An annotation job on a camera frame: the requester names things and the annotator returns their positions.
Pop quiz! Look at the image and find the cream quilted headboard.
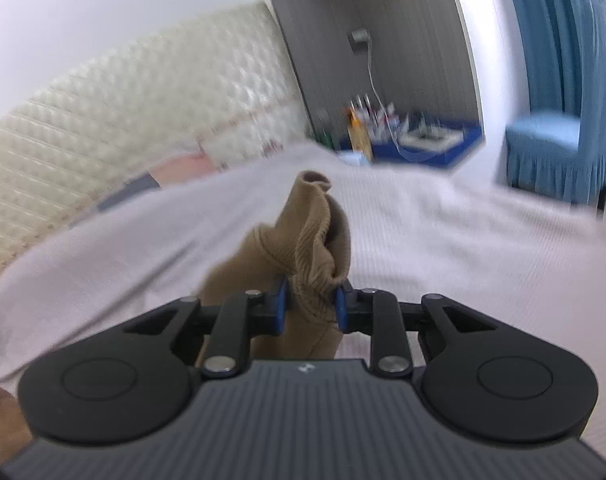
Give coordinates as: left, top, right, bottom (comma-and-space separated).
0, 0, 306, 286

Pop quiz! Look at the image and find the bed with grey sheet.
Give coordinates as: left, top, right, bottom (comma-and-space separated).
0, 142, 606, 456

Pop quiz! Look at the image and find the cluster of small cosmetic bottles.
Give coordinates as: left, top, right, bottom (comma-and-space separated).
353, 92, 401, 136

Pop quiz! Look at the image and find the grey wardrobe panel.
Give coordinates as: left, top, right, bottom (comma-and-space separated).
257, 0, 484, 157

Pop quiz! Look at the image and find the white tray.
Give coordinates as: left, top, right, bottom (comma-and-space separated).
397, 122, 464, 154

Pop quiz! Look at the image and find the printed pillow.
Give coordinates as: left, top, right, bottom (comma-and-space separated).
70, 151, 229, 228

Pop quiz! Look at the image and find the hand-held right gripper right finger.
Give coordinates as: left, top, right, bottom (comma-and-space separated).
334, 282, 501, 380

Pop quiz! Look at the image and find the blue skirted chair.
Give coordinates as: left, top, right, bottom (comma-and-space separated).
500, 0, 606, 181

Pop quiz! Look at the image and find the white charging cable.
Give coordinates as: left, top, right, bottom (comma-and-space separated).
364, 45, 409, 161

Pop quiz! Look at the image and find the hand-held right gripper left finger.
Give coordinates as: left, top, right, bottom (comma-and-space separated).
123, 277, 290, 379

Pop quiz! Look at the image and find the orange bottle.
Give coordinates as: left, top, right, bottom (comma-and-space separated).
347, 110, 375, 163

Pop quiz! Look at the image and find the white wall charger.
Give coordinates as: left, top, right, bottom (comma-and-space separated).
350, 27, 372, 54

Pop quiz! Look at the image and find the blue nightstand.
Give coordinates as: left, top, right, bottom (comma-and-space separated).
335, 120, 484, 168

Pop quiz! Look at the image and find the brown sweatshirt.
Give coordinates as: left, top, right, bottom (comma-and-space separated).
0, 170, 353, 467

